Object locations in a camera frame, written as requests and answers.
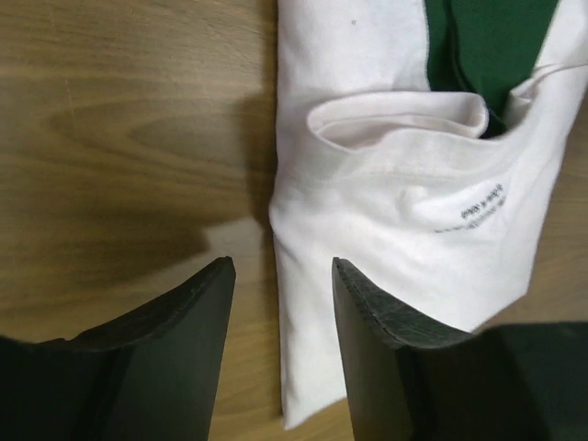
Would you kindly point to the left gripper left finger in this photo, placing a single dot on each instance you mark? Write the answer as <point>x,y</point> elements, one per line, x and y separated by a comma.
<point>152,373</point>

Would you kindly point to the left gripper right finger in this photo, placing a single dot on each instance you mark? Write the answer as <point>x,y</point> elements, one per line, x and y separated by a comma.
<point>402,375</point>

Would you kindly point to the white and green t-shirt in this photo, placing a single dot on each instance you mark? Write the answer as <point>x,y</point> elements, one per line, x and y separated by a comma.
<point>420,140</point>

